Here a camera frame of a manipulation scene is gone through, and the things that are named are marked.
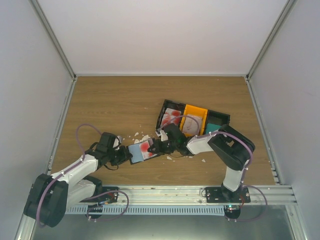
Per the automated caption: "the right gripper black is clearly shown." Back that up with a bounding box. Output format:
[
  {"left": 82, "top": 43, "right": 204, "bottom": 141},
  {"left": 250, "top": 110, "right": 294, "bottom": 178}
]
[{"left": 148, "top": 139, "right": 178, "bottom": 156}]

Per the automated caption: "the black card holder wallet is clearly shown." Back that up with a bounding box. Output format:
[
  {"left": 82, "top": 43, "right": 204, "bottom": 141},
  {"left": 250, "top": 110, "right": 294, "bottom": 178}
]
[{"left": 127, "top": 138, "right": 160, "bottom": 165}]

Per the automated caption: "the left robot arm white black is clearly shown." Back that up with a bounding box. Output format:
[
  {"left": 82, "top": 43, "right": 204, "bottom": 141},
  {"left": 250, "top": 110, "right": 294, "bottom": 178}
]
[{"left": 23, "top": 132, "right": 133, "bottom": 228}]

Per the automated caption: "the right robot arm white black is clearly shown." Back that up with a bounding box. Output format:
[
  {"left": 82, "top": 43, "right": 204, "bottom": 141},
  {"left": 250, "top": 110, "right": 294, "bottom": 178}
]
[{"left": 147, "top": 123, "right": 256, "bottom": 203}]

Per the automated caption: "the stack of red white cards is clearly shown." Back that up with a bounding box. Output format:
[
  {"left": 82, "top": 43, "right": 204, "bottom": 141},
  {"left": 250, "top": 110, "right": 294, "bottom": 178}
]
[{"left": 160, "top": 108, "right": 182, "bottom": 127}]

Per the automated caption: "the black bin with cards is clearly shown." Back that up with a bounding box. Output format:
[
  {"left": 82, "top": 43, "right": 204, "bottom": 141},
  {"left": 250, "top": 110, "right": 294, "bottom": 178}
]
[{"left": 155, "top": 99, "right": 186, "bottom": 129}]

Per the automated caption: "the yellow bin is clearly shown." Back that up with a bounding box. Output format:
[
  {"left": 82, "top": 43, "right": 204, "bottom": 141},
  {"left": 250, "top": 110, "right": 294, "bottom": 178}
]
[{"left": 179, "top": 104, "right": 208, "bottom": 137}]

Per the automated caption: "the teal object in bin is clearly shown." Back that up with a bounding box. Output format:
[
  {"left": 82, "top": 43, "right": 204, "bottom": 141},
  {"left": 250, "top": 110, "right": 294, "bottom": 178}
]
[{"left": 205, "top": 123, "right": 221, "bottom": 134}]

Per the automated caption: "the black bin with teal item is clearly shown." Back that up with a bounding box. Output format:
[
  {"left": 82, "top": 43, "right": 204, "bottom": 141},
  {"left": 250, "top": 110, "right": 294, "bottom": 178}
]
[{"left": 203, "top": 110, "right": 230, "bottom": 134}]

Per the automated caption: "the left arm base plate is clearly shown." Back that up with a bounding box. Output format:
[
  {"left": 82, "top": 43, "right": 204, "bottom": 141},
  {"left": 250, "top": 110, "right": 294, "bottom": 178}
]
[{"left": 81, "top": 186, "right": 119, "bottom": 204}]

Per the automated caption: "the aluminium rail front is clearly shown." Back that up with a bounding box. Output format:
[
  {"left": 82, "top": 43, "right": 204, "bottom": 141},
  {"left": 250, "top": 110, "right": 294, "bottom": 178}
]
[{"left": 29, "top": 184, "right": 298, "bottom": 207}]

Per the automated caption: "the slotted cable duct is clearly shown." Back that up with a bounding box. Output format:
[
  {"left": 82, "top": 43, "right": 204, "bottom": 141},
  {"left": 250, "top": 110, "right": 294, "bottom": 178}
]
[{"left": 66, "top": 205, "right": 226, "bottom": 216}]

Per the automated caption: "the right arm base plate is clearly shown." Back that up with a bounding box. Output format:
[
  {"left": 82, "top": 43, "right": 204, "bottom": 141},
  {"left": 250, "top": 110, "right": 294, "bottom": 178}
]
[{"left": 204, "top": 186, "right": 251, "bottom": 203}]

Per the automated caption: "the left frame post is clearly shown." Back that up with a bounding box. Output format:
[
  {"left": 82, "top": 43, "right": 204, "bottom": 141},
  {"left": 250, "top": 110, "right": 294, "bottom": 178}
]
[{"left": 27, "top": 0, "right": 77, "bottom": 81}]

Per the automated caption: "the frame post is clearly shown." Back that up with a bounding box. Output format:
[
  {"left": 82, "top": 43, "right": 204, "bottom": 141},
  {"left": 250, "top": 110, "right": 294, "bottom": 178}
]
[
  {"left": 27, "top": 0, "right": 77, "bottom": 81},
  {"left": 245, "top": 0, "right": 299, "bottom": 81}
]

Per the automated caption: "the right frame post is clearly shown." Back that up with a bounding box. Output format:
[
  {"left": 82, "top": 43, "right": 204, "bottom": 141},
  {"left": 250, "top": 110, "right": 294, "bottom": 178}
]
[{"left": 245, "top": 0, "right": 299, "bottom": 81}]

